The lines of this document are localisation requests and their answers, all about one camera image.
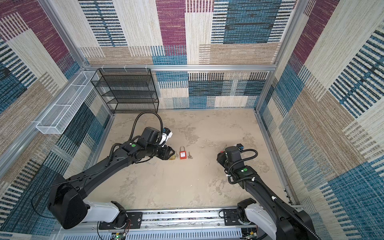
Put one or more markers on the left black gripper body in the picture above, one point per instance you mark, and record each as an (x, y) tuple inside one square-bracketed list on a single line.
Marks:
[(163, 153)]

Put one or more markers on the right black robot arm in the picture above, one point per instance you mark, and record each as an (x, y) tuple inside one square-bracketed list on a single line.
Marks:
[(265, 209)]

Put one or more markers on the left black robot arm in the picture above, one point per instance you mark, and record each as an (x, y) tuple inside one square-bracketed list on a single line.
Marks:
[(67, 198)]

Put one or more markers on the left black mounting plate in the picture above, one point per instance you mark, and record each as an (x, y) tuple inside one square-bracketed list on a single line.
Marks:
[(133, 220)]

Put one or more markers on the black mounting plate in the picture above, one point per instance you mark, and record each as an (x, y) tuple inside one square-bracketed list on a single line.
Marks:
[(233, 217), (133, 220)]

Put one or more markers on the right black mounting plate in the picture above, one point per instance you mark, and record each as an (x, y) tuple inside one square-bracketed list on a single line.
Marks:
[(233, 217)]

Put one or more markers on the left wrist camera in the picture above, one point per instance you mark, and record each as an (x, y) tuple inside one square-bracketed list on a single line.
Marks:
[(166, 134)]

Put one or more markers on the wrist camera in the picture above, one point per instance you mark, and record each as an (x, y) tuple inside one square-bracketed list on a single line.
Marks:
[(240, 147), (166, 134)]

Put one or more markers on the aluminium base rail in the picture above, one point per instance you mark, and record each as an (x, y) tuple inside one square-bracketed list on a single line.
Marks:
[(168, 224)]

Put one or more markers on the black wire shelf rack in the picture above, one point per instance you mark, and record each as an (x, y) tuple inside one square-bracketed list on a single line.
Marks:
[(126, 90)]

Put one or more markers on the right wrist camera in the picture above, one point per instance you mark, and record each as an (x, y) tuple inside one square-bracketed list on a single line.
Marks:
[(240, 147)]

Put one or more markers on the white wire mesh basket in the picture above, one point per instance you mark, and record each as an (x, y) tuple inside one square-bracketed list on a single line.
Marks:
[(59, 116)]

